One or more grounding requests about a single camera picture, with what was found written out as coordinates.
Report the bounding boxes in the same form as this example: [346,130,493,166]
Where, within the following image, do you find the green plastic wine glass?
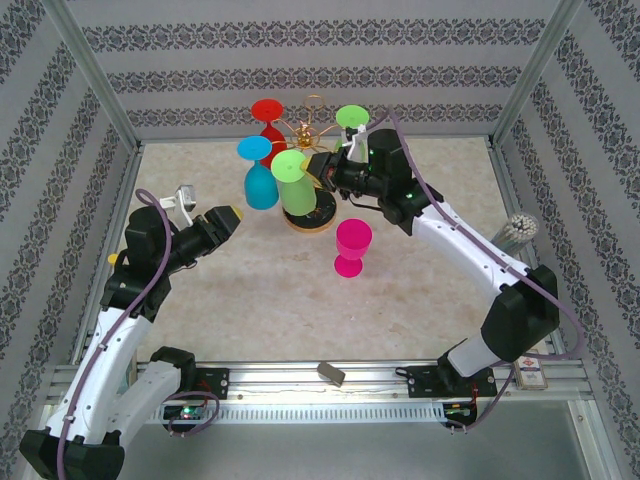
[270,149,318,218]
[333,104,373,154]

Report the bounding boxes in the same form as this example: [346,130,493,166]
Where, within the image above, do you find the blue plastic wine glass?
[236,137,280,211]

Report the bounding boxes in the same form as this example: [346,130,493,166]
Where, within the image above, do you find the pink plastic wine glass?
[333,218,374,279]

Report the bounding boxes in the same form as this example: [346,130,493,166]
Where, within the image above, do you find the red plastic wine glass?
[251,98,289,161]

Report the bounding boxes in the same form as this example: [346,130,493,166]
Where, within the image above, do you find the pale blue plastic tool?
[124,349,139,391]

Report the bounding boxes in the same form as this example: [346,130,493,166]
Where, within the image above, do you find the clear tube of grey sticks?
[492,212,540,261]

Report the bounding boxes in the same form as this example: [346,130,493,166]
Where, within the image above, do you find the small grey metal block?
[316,362,347,386]

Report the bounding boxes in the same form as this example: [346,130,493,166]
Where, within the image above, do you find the grey metal sheet panel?
[29,399,619,480]

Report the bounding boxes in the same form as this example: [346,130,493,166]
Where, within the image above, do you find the playing card box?
[513,349,549,391]

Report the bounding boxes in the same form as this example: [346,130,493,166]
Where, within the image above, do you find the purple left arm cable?
[55,187,221,480]

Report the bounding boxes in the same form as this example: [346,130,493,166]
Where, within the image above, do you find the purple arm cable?
[55,187,221,480]
[364,106,586,439]

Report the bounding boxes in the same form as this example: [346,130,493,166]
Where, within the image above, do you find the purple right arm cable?
[364,106,586,439]

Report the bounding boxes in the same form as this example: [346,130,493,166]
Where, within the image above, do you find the gold wire wine glass rack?
[272,93,371,234]

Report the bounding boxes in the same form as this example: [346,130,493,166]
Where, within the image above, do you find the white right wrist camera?
[338,124,370,162]

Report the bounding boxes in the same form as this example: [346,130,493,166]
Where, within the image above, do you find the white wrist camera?
[160,184,197,226]
[338,124,370,162]

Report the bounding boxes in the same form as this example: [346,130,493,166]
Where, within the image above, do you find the aluminium side rail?
[69,144,144,366]
[489,139,571,361]

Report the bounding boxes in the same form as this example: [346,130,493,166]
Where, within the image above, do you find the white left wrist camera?
[160,184,197,226]

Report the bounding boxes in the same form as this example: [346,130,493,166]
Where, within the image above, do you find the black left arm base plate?
[164,367,231,401]

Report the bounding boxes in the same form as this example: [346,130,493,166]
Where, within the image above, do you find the aluminium mounting rail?
[47,360,596,401]

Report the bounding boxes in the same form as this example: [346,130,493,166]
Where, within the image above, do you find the aluminium corner post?
[491,0,585,146]
[42,0,142,151]

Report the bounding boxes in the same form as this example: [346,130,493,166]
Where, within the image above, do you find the slotted grey cable duct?
[144,402,447,426]

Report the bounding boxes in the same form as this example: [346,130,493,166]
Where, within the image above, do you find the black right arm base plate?
[407,364,499,400]

